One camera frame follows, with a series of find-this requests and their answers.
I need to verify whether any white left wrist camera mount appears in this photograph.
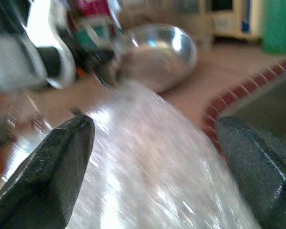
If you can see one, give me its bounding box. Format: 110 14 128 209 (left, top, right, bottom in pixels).
26 0 77 90

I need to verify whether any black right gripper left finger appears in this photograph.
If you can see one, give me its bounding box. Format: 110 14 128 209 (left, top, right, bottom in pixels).
0 114 96 229

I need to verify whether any red container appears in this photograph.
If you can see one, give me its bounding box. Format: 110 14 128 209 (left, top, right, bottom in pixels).
75 0 121 23

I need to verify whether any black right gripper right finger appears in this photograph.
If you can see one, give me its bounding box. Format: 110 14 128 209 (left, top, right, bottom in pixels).
216 116 286 229

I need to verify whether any clear bubble wrap sheet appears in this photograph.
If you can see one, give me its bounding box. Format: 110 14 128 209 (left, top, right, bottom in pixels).
2 80 263 229

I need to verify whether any stainless steel sink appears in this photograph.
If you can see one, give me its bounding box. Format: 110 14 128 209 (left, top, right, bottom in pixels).
218 71 286 136

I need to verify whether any teal and white mug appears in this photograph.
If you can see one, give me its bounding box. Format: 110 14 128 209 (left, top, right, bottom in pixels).
73 22 112 52

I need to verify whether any beige water purifier appliance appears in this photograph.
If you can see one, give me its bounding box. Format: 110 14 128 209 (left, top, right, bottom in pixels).
204 0 264 41

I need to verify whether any shiny metal bowl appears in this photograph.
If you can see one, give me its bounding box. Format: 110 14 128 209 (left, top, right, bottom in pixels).
113 23 198 94

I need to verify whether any green soap bottle blue cap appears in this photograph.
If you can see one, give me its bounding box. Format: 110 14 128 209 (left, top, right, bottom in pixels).
261 0 286 55

